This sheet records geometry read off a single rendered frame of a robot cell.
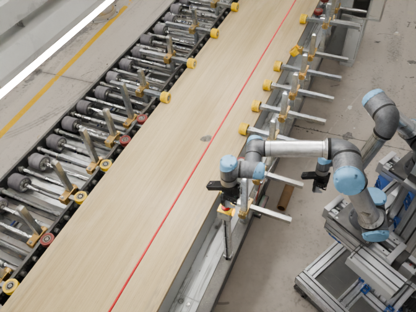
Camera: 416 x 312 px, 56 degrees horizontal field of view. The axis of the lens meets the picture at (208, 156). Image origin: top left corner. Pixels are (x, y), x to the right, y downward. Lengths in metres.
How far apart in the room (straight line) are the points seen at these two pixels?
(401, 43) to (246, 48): 2.53
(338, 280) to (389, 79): 2.63
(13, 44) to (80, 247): 1.55
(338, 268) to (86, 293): 1.71
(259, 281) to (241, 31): 2.17
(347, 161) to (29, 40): 1.20
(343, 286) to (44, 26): 2.48
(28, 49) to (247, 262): 2.49
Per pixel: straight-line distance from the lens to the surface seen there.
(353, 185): 1.64
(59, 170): 2.52
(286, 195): 3.41
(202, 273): 2.45
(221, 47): 3.52
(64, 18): 1.10
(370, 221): 1.90
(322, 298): 2.87
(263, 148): 1.72
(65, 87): 4.98
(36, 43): 1.04
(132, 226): 2.34
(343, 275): 2.98
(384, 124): 2.03
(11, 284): 2.42
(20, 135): 4.58
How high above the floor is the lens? 2.85
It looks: 49 degrees down
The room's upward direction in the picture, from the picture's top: 5 degrees counter-clockwise
